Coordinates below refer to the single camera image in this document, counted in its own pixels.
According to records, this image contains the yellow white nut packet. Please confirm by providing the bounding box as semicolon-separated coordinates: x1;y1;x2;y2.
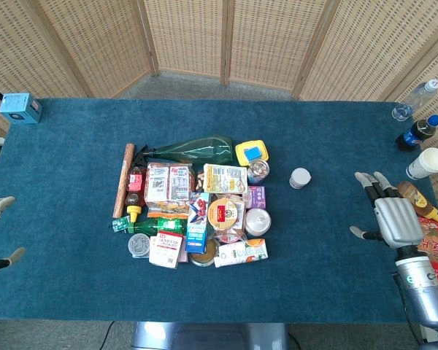
202;163;249;195

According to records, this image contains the silver tin can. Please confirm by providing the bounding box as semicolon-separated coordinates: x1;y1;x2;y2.
244;208;272;236

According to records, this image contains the black floor cable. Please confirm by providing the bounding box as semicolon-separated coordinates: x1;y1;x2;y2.
102;321;116;350

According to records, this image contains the purple small box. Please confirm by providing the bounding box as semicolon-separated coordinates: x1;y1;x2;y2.
242;185;266;209

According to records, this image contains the blue toothpaste box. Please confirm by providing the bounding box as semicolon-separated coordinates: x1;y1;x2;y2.
184;222;209;254

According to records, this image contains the round brown tin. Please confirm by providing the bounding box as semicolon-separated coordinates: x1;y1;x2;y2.
188;238;220;268

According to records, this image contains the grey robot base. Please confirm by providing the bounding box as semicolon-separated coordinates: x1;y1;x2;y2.
130;322;290;350

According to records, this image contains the honey squeeze bottle yellow cap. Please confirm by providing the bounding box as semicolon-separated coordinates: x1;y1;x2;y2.
396;181;438;224

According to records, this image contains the grey round tin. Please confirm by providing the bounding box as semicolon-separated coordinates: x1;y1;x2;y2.
127;233;151;259

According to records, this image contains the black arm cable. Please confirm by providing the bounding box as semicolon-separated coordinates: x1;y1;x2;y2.
391;272;426;346

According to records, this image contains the white orange juice carton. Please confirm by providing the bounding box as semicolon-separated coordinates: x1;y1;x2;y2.
213;238;269;268

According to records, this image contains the blue cardboard box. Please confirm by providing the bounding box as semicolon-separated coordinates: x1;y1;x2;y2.
0;93;44;125

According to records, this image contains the white red medicine box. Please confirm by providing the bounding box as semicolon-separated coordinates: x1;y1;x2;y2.
148;230;184;270

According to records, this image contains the green glass bottle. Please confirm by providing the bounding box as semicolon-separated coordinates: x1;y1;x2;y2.
111;215;188;236

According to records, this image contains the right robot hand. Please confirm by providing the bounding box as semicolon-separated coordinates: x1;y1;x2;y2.
349;171;424;258

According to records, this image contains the yellow plastic box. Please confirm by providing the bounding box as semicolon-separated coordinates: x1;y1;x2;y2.
234;139;270;167

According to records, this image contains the red label sauce bottle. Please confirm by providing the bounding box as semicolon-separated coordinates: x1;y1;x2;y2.
125;166;148;222

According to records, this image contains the small white round can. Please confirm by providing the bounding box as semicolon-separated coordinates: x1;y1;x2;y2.
289;167;312;190

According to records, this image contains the woven folding screen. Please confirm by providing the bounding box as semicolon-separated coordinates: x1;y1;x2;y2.
0;0;438;200

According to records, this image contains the blue table cloth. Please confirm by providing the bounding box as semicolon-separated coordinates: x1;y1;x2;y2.
0;97;438;324

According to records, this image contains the clear plastic water bottle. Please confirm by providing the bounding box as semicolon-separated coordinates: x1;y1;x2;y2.
391;78;438;122

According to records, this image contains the white paper cup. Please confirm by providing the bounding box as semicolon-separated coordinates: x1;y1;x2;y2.
405;147;438;180

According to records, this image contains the green spray bottle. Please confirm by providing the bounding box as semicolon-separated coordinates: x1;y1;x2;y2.
133;136;234;169

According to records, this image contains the red blue cartoon box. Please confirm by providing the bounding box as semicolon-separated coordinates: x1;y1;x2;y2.
188;192;212;225

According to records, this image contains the brown cylindrical stick pack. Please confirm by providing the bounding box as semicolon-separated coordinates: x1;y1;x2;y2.
112;143;136;219

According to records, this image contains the orange snack bag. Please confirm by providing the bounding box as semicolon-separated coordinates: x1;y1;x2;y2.
146;200;191;219

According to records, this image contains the shiny metal can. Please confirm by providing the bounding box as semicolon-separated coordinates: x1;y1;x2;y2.
247;159;270;184

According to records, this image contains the cola bottle blue cap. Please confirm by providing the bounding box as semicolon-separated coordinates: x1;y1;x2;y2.
395;114;438;152

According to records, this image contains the red white labelled snack pack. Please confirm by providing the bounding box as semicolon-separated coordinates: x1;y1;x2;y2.
144;162;195;203

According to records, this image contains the round yellow red lid container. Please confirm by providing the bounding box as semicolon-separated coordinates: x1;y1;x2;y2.
207;198;246;231

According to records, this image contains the blue sponge block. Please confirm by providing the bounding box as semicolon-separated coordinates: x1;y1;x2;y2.
242;146;264;162

